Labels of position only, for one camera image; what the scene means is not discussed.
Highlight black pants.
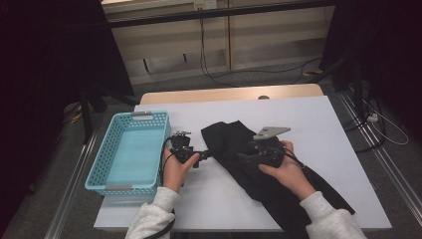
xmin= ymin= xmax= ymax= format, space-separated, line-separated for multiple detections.
xmin=200 ymin=119 xmax=356 ymax=239

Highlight black stand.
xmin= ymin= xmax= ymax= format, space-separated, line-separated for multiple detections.
xmin=79 ymin=84 xmax=142 ymax=145
xmin=310 ymin=54 xmax=366 ymax=118

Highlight hand-held gripper cable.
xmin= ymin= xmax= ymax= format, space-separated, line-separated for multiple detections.
xmin=282 ymin=147 xmax=307 ymax=170
xmin=145 ymin=135 xmax=177 ymax=239

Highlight right hand-held gripper cable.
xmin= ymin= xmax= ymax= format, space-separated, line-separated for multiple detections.
xmin=282 ymin=147 xmax=307 ymax=170

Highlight white table sheet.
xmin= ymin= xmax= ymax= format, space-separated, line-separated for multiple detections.
xmin=94 ymin=95 xmax=393 ymax=232

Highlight white wall socket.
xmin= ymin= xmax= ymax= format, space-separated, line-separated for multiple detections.
xmin=193 ymin=0 xmax=217 ymax=10

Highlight black wall cable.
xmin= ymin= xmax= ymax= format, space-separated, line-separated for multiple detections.
xmin=198 ymin=18 xmax=322 ymax=89

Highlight yellow cable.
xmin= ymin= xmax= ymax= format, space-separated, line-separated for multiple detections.
xmin=69 ymin=104 xmax=84 ymax=125

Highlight white floor cable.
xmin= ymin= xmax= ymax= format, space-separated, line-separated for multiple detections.
xmin=361 ymin=98 xmax=410 ymax=146

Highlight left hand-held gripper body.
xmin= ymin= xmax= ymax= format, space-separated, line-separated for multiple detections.
xmin=169 ymin=129 xmax=201 ymax=169

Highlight person's left hand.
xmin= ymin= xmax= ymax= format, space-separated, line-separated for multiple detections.
xmin=161 ymin=147 xmax=201 ymax=193

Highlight light blue plastic basket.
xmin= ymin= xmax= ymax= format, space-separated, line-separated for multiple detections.
xmin=84 ymin=110 xmax=172 ymax=197

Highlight black curtain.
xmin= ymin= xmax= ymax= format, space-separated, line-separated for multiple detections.
xmin=319 ymin=0 xmax=422 ymax=140
xmin=0 ymin=0 xmax=135 ymax=233

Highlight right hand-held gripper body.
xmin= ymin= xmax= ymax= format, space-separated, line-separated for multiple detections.
xmin=249 ymin=125 xmax=293 ymax=168

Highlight aluminium floor rail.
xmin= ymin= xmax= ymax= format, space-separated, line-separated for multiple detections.
xmin=337 ymin=91 xmax=422 ymax=217
xmin=43 ymin=130 xmax=99 ymax=239

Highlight black horizontal bar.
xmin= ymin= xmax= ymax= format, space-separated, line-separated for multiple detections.
xmin=107 ymin=0 xmax=336 ymax=29

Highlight person's right hand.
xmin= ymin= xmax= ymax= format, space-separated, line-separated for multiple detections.
xmin=258 ymin=139 xmax=317 ymax=202

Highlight black floor cables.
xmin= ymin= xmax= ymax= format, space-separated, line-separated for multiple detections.
xmin=342 ymin=96 xmax=387 ymax=153

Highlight left hand-held gripper cable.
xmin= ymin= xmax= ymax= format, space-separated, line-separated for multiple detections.
xmin=145 ymin=135 xmax=177 ymax=239

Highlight wooden table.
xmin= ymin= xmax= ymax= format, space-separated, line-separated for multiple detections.
xmin=138 ymin=83 xmax=324 ymax=106

